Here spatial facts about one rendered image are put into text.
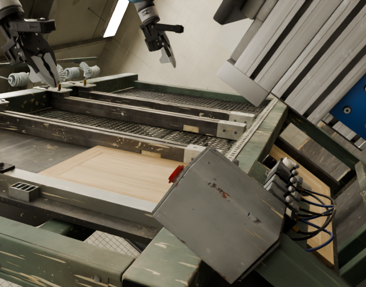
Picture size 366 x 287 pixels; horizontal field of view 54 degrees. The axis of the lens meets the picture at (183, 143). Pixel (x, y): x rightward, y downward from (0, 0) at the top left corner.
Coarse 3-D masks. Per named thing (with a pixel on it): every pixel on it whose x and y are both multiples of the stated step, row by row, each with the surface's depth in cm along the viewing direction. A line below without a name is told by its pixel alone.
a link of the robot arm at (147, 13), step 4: (148, 8) 142; (152, 8) 143; (140, 12) 143; (144, 12) 142; (148, 12) 143; (152, 12) 143; (156, 12) 144; (140, 16) 144; (144, 16) 143; (148, 16) 143; (152, 16) 143; (156, 16) 145; (144, 20) 144
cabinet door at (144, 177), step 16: (80, 160) 124; (96, 160) 126; (112, 160) 127; (128, 160) 128; (144, 160) 129; (160, 160) 130; (48, 176) 109; (64, 176) 111; (80, 176) 112; (96, 176) 113; (112, 176) 114; (128, 176) 115; (144, 176) 116; (160, 176) 117; (128, 192) 103; (144, 192) 104; (160, 192) 105
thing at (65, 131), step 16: (0, 112) 156; (16, 112) 158; (0, 128) 157; (16, 128) 154; (32, 128) 150; (48, 128) 147; (64, 128) 145; (80, 128) 142; (96, 128) 144; (80, 144) 144; (96, 144) 141; (112, 144) 138; (128, 144) 136; (144, 144) 133; (160, 144) 131; (176, 144) 133; (176, 160) 130
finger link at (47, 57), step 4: (48, 52) 94; (40, 56) 94; (44, 56) 92; (48, 56) 93; (44, 60) 92; (48, 60) 93; (52, 60) 94; (44, 64) 93; (48, 64) 92; (52, 64) 93; (48, 68) 93; (52, 68) 93; (56, 68) 94; (52, 72) 93; (56, 72) 94; (52, 76) 93; (56, 76) 93; (56, 80) 93; (56, 84) 93
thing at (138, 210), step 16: (0, 176) 104; (16, 176) 103; (32, 176) 104; (48, 192) 99; (64, 192) 97; (80, 192) 96; (96, 192) 97; (112, 192) 97; (96, 208) 95; (112, 208) 93; (128, 208) 91; (144, 208) 90; (160, 224) 89
